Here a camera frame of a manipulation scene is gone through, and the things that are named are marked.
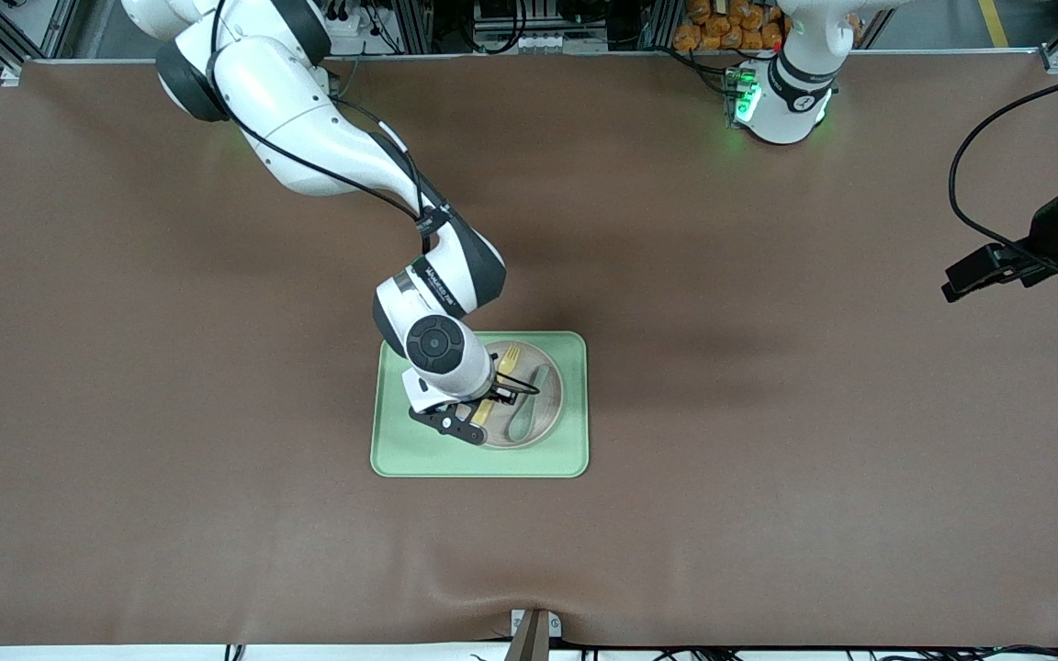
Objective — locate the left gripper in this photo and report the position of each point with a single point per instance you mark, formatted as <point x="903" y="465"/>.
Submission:
<point x="1051" y="229"/>

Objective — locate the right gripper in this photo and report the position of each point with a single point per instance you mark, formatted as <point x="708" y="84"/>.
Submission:
<point x="495" y="393"/>

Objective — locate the yellow plastic fork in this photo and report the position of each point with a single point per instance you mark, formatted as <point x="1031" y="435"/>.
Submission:
<point x="511" y="358"/>

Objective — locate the beige round plate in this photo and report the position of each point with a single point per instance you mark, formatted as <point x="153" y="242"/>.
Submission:
<point x="543" y="404"/>

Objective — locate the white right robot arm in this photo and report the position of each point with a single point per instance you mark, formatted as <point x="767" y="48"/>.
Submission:
<point x="290" y="119"/>

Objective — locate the green plastic spoon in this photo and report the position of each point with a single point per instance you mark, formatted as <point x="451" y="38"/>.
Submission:
<point x="522" y="424"/>

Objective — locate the light green rectangular tray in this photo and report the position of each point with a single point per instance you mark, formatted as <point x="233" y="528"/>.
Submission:
<point x="529" y="459"/>

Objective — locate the brown table cover mat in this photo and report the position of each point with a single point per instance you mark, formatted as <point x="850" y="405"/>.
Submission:
<point x="217" y="367"/>

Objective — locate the orange snack packets pile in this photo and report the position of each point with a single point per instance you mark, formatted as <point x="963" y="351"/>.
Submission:
<point x="722" y="32"/>

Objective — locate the white terminal strip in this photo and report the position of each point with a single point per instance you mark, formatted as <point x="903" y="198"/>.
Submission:
<point x="520" y="41"/>

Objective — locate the white power strip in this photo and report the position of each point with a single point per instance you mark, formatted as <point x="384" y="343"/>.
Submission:
<point x="350" y="28"/>

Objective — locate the metal table clamp bracket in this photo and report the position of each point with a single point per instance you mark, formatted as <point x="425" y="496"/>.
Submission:
<point x="534" y="633"/>

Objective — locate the aluminium frame post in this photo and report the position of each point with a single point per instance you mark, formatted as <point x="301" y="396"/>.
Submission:
<point x="411" y="26"/>
<point x="660" y="23"/>

